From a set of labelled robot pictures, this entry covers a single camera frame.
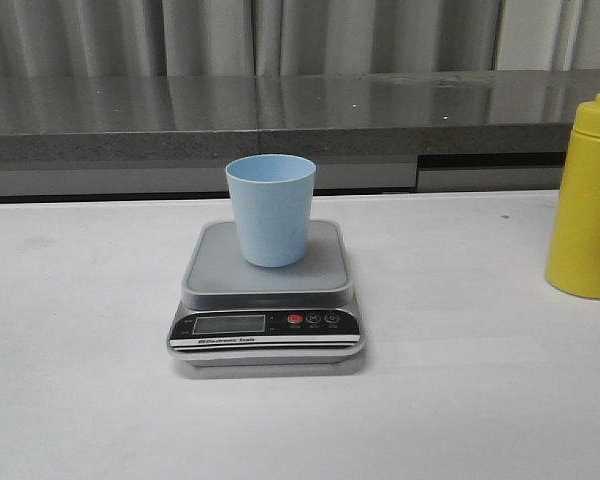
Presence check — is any light blue plastic cup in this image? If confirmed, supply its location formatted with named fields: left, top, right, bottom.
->
left=225, top=154, right=317, bottom=268

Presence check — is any yellow squeeze bottle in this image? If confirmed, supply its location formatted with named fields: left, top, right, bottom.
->
left=545, top=93, right=600, bottom=299

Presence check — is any silver digital kitchen scale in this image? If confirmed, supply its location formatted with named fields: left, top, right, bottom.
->
left=166, top=220, right=366, bottom=367

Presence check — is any grey stone counter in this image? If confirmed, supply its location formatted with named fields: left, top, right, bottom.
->
left=0, top=70, right=600, bottom=202

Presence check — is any grey curtain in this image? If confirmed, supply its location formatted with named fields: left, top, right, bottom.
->
left=0, top=1, right=600, bottom=77

